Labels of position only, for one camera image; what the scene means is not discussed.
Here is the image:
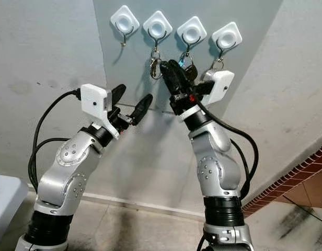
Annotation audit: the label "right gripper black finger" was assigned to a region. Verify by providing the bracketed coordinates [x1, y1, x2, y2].
[192, 78, 214, 97]
[159, 59, 193, 97]

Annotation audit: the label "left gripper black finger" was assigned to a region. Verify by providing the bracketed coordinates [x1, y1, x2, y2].
[110, 84, 128, 108]
[130, 94, 154, 126]

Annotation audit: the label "silver keys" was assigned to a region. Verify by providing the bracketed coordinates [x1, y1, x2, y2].
[203, 58, 225, 82]

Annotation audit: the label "keys with brass clasp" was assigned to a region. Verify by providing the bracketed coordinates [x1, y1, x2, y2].
[149, 48, 163, 80]

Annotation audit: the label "dark key with teal tag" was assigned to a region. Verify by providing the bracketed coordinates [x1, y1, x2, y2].
[179, 50, 198, 82]

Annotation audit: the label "white plastic table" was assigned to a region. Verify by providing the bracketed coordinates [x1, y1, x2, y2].
[0, 174, 28, 246]

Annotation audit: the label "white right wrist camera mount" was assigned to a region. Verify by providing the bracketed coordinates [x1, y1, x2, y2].
[179, 70, 235, 121]

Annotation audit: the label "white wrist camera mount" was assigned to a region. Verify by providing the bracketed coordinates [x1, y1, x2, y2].
[80, 84, 120, 139]
[179, 70, 235, 121]

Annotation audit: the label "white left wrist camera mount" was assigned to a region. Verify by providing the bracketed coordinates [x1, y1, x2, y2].
[80, 84, 120, 139]

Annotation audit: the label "white square wall hook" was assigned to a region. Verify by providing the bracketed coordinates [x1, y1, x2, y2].
[211, 21, 243, 58]
[110, 5, 140, 48]
[177, 16, 208, 55]
[142, 10, 174, 53]

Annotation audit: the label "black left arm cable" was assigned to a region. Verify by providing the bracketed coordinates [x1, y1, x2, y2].
[31, 89, 82, 157]
[28, 137, 70, 194]

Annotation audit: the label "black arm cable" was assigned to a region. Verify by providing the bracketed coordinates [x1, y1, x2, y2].
[192, 99, 260, 202]
[31, 89, 82, 157]
[28, 137, 70, 194]

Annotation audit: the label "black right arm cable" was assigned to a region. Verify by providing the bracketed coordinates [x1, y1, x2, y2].
[192, 99, 260, 202]

